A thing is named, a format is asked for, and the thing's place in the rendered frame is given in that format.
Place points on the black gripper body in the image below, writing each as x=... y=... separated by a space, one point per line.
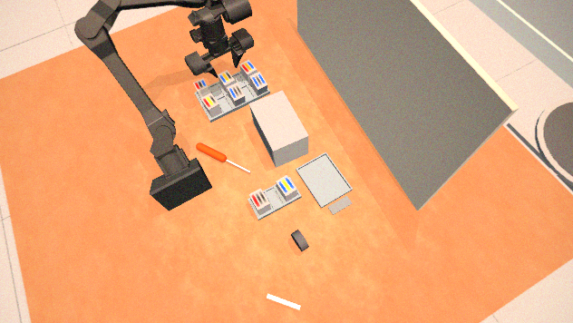
x=240 y=39

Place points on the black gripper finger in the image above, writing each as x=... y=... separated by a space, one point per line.
x=236 y=56
x=212 y=71

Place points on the orange-handled screwdriver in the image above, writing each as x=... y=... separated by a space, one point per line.
x=216 y=155

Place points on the white flat bar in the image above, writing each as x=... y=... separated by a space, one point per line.
x=283 y=301

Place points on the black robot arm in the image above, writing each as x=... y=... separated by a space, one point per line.
x=93 y=30

